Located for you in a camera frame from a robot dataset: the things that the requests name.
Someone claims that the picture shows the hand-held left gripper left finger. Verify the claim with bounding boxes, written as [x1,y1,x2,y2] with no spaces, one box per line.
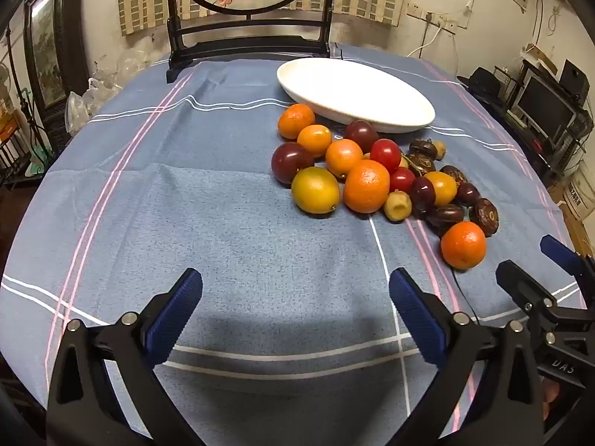
[46,267,205,446]

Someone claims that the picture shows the dark framed picture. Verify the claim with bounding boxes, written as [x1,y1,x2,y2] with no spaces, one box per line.
[23,0,75,112]

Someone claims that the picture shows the white oval plate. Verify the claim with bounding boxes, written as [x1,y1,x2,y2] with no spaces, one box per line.
[276,58,436,135]

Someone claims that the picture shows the large orange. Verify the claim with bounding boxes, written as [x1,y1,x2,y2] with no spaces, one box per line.
[440,221,487,271]
[343,159,391,214]

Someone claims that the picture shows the large dark red plum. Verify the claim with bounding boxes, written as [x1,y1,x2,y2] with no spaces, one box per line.
[271,142,316,185]

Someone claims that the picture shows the medium orange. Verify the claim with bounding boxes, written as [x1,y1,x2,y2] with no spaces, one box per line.
[277,103,316,140]
[325,139,364,178]

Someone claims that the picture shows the round embroidered table screen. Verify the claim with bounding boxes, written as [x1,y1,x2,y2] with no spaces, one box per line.
[166,0,336,84]

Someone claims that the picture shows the yellow-green jujube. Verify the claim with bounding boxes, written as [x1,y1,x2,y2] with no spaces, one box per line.
[383,190,413,223]

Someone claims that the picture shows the black speaker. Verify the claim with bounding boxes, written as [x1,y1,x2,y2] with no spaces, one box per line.
[559,59,591,107]

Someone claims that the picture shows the thin black cable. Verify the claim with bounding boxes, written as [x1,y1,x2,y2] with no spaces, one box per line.
[452,267,482,326]

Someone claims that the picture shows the blue striped tablecloth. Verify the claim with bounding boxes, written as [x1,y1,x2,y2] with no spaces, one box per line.
[0,43,587,446]

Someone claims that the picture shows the person's right hand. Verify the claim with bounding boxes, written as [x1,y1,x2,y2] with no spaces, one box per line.
[541,378,560,423]

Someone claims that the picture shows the black hat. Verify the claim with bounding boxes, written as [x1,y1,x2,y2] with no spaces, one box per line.
[458,67,505,100]

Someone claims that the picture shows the black computer monitor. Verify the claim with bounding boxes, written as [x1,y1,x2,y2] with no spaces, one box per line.
[516,74,579,138]

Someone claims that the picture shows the small dark red jujube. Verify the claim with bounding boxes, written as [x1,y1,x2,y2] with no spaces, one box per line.
[456,182,481,205]

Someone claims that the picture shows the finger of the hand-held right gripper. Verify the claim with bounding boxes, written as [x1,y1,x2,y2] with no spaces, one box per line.
[495,260,559,321]
[540,235,595,290]

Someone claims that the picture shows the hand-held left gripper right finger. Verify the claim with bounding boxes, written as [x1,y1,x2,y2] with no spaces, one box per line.
[388,267,544,446]

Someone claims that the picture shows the small dark purple plum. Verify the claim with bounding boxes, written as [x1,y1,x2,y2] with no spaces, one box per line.
[409,177,437,218]

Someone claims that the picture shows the brown dried date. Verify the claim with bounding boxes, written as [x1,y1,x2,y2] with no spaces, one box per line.
[425,203,466,229]
[405,153,437,176]
[408,140,438,160]
[440,165,468,185]
[469,198,499,237]

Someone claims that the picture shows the clear plastic bags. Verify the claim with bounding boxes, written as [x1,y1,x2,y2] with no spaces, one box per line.
[65,51,140,135]

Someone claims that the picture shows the green-yellow citrus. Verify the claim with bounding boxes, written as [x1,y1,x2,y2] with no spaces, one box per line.
[291,166,341,215]

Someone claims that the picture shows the yellow-orange citrus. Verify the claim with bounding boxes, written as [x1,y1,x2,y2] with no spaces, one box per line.
[424,171,458,207]

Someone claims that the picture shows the metal rack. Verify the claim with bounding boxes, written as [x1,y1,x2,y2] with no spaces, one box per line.
[0,23,52,187]

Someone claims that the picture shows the white power cable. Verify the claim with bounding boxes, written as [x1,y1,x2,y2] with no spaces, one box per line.
[408,23,442,59]

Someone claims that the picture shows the white wall socket strip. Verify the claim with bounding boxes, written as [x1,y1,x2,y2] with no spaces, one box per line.
[406,2,459,33]

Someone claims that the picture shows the small orange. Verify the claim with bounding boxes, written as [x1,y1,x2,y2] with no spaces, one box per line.
[296,123,333,158]

